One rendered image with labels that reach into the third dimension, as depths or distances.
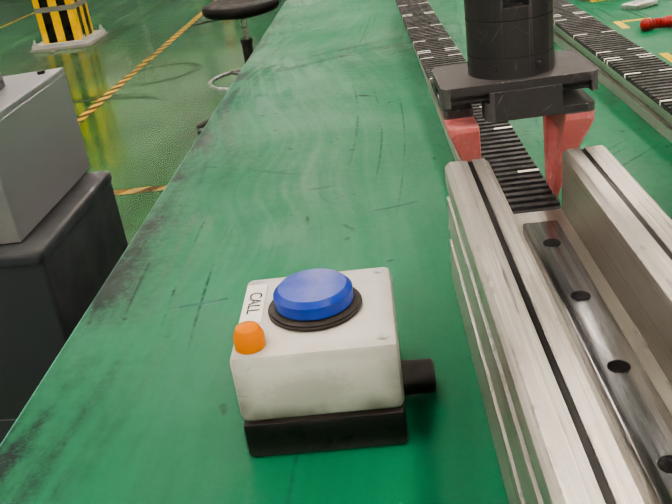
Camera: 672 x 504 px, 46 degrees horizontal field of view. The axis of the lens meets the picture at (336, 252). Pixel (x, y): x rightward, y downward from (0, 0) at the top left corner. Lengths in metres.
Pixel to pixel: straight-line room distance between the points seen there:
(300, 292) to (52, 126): 0.48
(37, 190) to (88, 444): 0.37
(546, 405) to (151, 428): 0.24
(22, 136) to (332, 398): 0.46
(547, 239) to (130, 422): 0.25
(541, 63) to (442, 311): 0.17
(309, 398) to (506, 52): 0.27
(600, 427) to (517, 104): 0.30
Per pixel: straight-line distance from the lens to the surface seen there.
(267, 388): 0.38
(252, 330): 0.37
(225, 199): 0.73
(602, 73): 0.96
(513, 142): 0.68
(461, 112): 0.55
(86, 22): 7.03
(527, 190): 0.60
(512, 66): 0.53
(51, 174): 0.81
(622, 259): 0.41
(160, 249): 0.65
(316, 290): 0.39
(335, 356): 0.37
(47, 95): 0.83
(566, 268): 0.43
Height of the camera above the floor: 1.04
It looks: 26 degrees down
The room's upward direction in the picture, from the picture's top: 8 degrees counter-clockwise
